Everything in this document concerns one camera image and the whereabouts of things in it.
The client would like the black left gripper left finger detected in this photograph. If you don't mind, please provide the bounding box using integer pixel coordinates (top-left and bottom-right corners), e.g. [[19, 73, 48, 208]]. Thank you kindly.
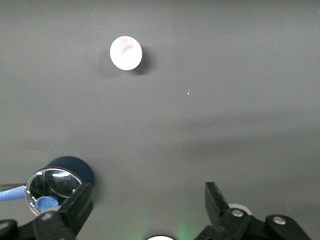
[[0, 182, 95, 240]]

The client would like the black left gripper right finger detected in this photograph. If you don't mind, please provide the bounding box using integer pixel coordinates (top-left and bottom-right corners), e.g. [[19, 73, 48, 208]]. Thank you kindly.
[[194, 181, 312, 240]]

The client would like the pink plastic cup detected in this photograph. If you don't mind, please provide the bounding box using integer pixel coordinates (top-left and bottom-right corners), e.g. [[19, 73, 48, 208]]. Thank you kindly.
[[109, 36, 143, 71]]

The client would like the glass lid with blue knob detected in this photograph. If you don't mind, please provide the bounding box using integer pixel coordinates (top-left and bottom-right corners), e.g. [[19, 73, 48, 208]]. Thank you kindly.
[[24, 168, 83, 216]]

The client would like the dark blue saucepan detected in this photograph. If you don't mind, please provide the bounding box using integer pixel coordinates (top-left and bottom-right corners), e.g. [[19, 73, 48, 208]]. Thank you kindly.
[[0, 156, 95, 216]]

